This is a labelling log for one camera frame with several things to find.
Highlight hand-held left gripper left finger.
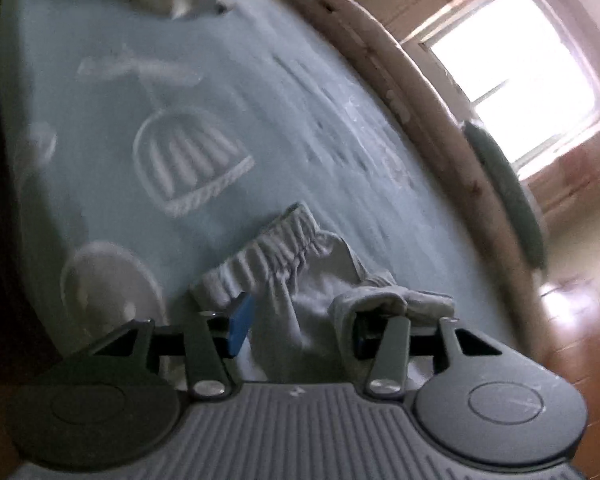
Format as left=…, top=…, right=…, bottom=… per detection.
left=87, top=292, right=257, bottom=401

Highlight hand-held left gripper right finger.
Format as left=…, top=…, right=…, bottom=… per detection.
left=355, top=312, right=506, bottom=398

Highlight grey sweatpants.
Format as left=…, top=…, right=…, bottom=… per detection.
left=187, top=201, right=456, bottom=396

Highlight green pillow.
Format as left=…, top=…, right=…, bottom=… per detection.
left=462, top=120, right=548, bottom=271

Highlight teal floral bed sheet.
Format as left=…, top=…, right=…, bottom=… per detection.
left=0, top=0, right=531, bottom=396

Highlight folded beige floral quilt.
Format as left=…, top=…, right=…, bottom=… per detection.
left=270, top=0, right=546, bottom=361

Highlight window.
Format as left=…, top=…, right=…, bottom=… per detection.
left=420, top=0, right=600, bottom=171

